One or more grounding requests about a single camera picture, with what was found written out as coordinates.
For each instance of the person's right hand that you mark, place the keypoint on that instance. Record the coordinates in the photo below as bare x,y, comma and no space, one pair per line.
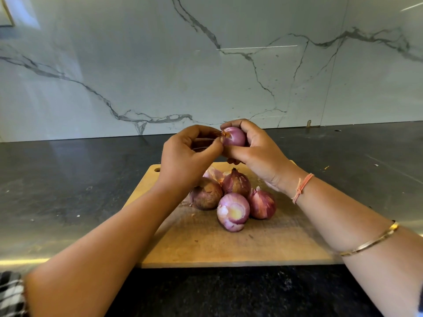
264,155

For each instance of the person's left hand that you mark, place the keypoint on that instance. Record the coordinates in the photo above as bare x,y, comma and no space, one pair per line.
182,158

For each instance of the pile of onion peels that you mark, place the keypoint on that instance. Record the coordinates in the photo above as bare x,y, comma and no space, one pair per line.
213,173

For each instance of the small red onion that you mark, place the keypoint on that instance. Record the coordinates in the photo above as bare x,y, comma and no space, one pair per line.
234,136

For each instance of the brownish red onion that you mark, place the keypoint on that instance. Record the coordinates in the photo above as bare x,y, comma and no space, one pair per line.
207,193

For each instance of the red onion with pale patch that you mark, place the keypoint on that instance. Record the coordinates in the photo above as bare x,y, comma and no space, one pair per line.
233,212

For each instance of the person's right forearm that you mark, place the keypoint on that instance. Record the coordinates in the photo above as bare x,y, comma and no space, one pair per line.
360,241

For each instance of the person's left forearm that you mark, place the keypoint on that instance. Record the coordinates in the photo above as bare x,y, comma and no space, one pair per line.
99,260

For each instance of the wooden cutting board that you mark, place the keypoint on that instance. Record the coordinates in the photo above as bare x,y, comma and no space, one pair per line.
191,244

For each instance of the gold bangle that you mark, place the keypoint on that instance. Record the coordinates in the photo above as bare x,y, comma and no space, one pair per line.
370,242

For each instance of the black white plaid sleeve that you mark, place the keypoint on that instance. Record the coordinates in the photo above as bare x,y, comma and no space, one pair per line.
12,297

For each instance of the white wall switch plate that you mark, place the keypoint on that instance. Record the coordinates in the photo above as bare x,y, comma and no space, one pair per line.
5,11

